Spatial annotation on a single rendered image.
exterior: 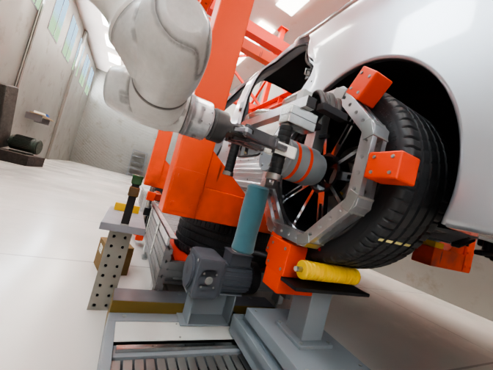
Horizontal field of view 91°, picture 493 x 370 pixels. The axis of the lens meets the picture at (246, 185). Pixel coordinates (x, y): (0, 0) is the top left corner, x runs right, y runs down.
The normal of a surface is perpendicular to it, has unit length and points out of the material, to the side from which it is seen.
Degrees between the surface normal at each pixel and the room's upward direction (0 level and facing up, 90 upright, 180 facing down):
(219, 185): 90
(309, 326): 90
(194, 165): 90
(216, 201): 90
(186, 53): 133
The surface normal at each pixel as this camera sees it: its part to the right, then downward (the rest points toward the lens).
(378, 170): -0.87, -0.25
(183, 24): 0.58, -0.14
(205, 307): 0.42, 0.07
